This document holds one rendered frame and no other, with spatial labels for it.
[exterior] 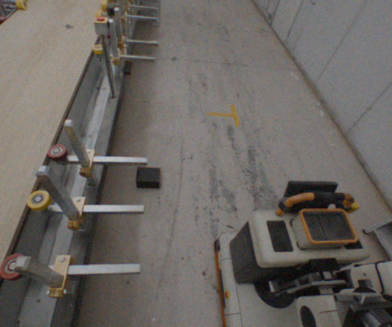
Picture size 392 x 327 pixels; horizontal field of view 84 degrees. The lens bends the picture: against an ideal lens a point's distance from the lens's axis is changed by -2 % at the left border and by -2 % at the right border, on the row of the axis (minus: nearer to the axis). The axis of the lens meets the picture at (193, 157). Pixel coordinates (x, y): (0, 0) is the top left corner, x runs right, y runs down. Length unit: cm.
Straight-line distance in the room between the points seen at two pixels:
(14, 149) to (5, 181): 18
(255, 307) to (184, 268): 55
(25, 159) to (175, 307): 127
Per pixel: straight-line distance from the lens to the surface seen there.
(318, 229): 114
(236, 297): 157
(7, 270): 102
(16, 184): 118
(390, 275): 80
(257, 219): 115
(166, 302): 178
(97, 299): 183
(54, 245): 130
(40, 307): 125
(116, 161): 117
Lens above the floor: 177
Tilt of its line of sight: 51 degrees down
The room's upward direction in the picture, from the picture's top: 12 degrees clockwise
